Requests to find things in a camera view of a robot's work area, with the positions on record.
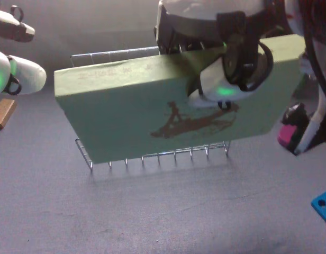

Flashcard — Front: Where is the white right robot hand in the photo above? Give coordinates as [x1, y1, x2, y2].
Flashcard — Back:
[154, 0, 274, 111]

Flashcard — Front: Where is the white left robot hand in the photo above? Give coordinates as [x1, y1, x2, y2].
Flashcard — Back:
[0, 5, 47, 96]

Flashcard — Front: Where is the light green box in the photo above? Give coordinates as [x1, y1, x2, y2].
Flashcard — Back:
[53, 33, 306, 165]

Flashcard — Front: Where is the wooden block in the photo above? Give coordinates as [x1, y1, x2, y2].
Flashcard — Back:
[0, 99, 18, 132]

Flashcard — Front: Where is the magenta block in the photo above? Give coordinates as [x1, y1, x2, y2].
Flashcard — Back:
[277, 124, 298, 147]

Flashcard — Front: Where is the grey table cloth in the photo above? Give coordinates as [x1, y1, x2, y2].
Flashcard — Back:
[0, 31, 326, 254]

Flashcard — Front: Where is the blue block with holes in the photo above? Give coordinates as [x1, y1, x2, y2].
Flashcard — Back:
[311, 188, 326, 229]

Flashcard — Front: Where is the wire mesh rack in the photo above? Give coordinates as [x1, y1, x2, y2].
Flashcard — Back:
[70, 46, 231, 173]

